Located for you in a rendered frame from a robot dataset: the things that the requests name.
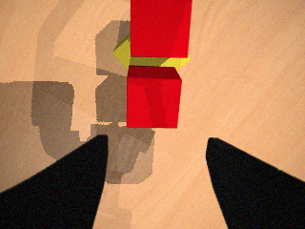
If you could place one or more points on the yellow cube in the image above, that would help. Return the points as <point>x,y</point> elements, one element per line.
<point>122,52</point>

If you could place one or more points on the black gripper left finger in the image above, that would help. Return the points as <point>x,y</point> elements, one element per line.
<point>65,195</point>

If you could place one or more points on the dark red cube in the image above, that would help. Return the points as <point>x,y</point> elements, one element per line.
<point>160,28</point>
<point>153,97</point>

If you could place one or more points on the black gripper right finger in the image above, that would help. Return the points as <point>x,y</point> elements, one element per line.
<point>251,193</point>

